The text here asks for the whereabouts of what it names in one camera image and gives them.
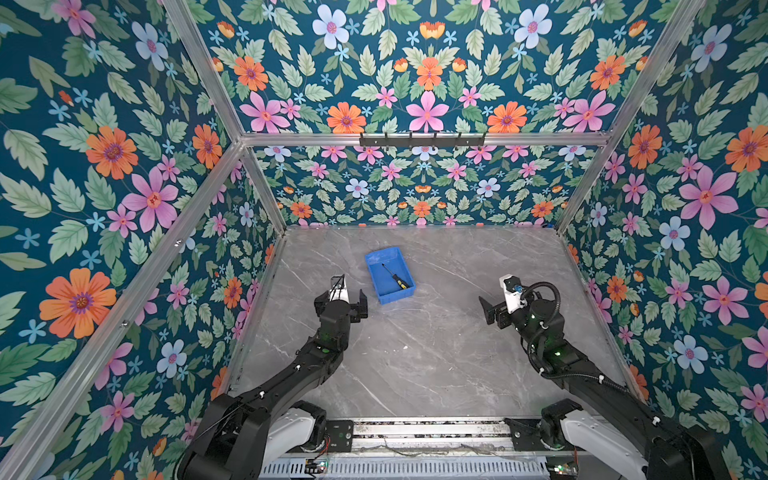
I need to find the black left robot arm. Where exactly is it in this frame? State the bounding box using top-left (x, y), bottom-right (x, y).
top-left (175, 275), bottom-right (368, 479)

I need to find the black wall hook bar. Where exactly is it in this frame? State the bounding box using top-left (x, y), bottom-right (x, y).
top-left (358, 132), bottom-right (486, 149)

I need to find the white vented cable duct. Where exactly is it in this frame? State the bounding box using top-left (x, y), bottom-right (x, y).
top-left (260, 457), bottom-right (550, 479)

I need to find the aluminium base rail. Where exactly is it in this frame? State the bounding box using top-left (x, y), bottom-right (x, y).
top-left (263, 416), bottom-right (685, 457)

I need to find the blue plastic bin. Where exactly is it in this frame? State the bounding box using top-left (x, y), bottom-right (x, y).
top-left (365, 247), bottom-right (416, 305)

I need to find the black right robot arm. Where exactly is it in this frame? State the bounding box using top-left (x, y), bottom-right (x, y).
top-left (480, 275), bottom-right (730, 479)

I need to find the yellow black handled screwdriver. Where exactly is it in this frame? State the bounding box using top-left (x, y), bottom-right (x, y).
top-left (381, 263), bottom-right (410, 290)

